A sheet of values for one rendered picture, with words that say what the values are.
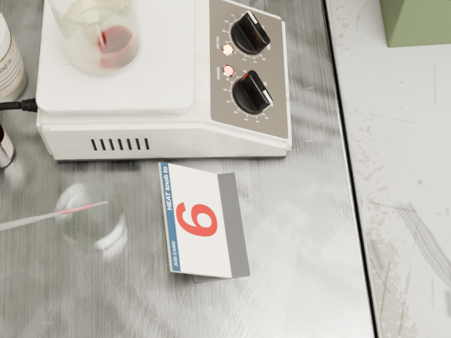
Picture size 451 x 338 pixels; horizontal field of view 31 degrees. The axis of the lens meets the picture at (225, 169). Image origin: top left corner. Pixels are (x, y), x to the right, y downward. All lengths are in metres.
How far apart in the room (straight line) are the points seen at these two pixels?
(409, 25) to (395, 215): 0.17
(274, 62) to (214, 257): 0.17
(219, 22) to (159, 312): 0.24
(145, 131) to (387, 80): 0.23
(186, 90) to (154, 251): 0.13
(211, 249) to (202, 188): 0.05
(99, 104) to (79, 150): 0.06
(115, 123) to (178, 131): 0.05
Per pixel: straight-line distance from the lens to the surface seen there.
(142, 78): 0.61
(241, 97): 0.64
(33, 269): 0.66
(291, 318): 0.63
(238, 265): 0.64
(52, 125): 0.63
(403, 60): 0.74
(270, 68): 0.68
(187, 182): 0.64
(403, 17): 0.71
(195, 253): 0.62
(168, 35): 0.63
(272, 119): 0.65
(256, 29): 0.66
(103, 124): 0.62
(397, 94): 0.72
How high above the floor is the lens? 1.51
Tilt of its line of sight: 66 degrees down
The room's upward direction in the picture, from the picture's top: straight up
